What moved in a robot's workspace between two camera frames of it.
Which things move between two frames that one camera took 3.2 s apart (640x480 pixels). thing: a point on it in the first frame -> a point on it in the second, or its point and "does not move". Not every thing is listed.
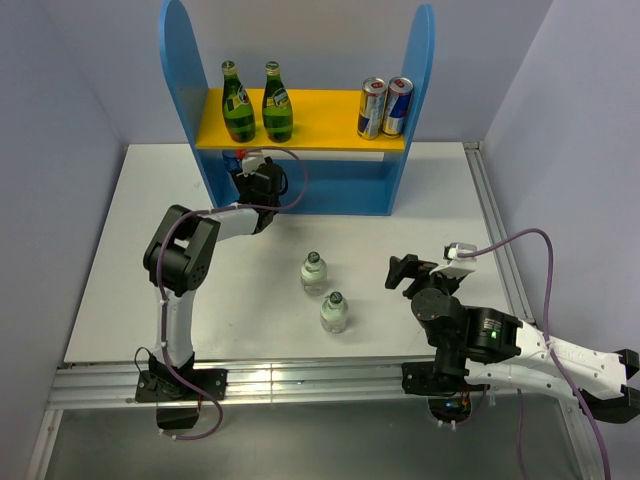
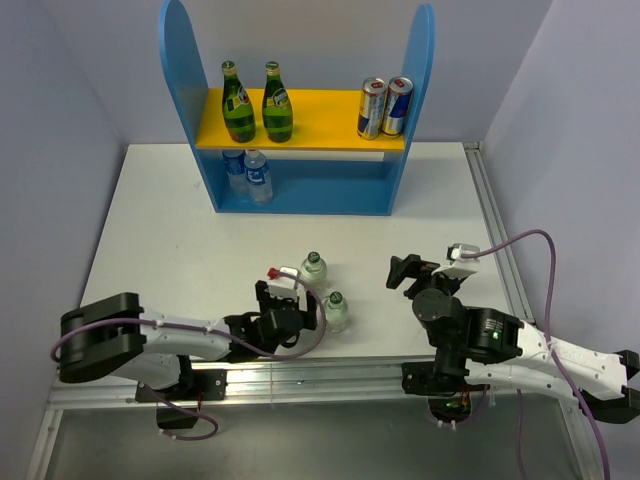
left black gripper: (241, 183) -> (310, 319)
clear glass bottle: (334, 313) does not move
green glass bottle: (277, 110) does not move
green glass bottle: (239, 118) does not move
